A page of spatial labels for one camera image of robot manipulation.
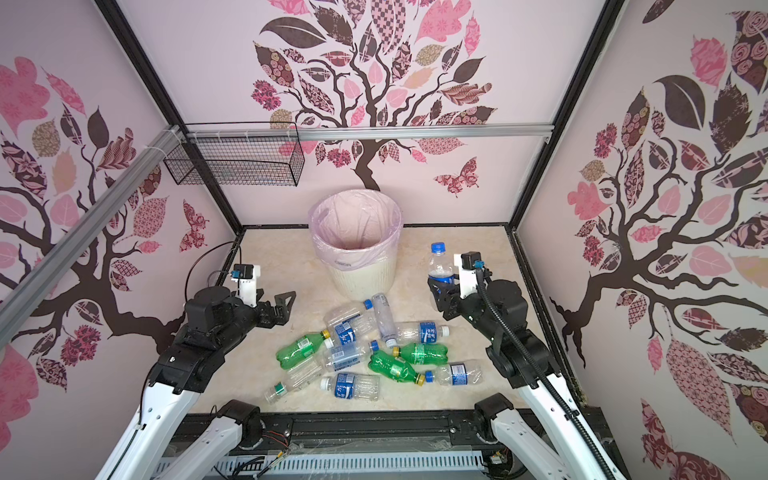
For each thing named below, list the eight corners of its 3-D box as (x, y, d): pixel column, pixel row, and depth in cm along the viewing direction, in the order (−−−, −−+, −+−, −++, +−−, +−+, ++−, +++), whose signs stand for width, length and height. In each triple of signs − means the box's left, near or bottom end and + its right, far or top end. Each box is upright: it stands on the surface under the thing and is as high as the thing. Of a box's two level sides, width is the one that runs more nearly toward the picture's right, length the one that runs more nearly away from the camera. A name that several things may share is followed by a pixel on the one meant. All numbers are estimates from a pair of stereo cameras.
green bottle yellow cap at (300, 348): (286, 374, 85) (280, 368, 80) (279, 357, 88) (273, 350, 84) (335, 346, 90) (332, 339, 86) (327, 331, 93) (324, 323, 89)
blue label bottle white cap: (325, 349, 87) (324, 345, 84) (330, 318, 93) (328, 313, 91) (374, 349, 87) (374, 345, 84) (376, 318, 93) (375, 313, 91)
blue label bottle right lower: (426, 386, 82) (427, 381, 78) (424, 368, 85) (426, 362, 81) (480, 387, 82) (485, 381, 78) (477, 368, 85) (481, 362, 81)
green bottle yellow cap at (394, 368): (365, 371, 83) (365, 367, 81) (371, 353, 86) (371, 349, 84) (422, 388, 80) (423, 385, 78) (426, 369, 83) (427, 365, 81)
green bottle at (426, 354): (392, 365, 84) (392, 361, 81) (392, 346, 88) (392, 341, 85) (447, 365, 84) (449, 361, 81) (445, 346, 88) (446, 341, 85)
